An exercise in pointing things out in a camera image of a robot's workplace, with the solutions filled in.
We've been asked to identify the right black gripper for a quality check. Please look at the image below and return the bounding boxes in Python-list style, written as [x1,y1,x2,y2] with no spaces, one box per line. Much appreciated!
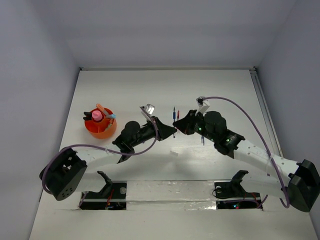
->
[172,109,217,143]

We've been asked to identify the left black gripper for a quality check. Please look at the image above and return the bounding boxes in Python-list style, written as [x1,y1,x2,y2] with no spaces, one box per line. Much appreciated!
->
[130,116,176,148]

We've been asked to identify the blue ballpoint pen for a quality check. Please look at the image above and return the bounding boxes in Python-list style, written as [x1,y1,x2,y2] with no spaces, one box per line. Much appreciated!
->
[172,106,176,139]

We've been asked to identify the light blue highlighter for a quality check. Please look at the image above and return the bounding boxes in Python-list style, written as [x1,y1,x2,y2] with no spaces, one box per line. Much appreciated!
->
[106,114,116,119]

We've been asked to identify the black green-capped highlighter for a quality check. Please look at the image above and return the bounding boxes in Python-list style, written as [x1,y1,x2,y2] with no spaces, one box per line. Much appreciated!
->
[83,111,92,121]

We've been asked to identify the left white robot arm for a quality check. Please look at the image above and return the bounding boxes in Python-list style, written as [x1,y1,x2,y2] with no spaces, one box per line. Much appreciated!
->
[39,116,177,201]

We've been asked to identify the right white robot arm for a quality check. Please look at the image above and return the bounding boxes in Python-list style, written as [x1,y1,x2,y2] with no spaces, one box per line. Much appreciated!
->
[173,110,320,213]

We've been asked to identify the orange pen holder cup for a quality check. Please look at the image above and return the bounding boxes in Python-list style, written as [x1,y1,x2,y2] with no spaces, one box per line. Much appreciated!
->
[84,108,117,140]

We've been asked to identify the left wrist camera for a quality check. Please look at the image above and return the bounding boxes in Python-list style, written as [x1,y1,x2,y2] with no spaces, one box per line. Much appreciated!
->
[140,103,155,121]

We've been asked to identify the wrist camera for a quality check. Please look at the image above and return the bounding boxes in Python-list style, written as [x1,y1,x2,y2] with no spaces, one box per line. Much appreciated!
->
[196,96,210,115]
[140,103,155,121]

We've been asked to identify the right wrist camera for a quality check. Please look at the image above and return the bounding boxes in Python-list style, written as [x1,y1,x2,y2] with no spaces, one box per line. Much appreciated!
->
[196,96,210,115]

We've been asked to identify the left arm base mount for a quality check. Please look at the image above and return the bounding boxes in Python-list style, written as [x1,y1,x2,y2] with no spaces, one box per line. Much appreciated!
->
[78,170,127,211]

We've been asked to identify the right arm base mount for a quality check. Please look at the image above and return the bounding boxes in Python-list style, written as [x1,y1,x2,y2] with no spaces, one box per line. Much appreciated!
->
[212,170,263,210]

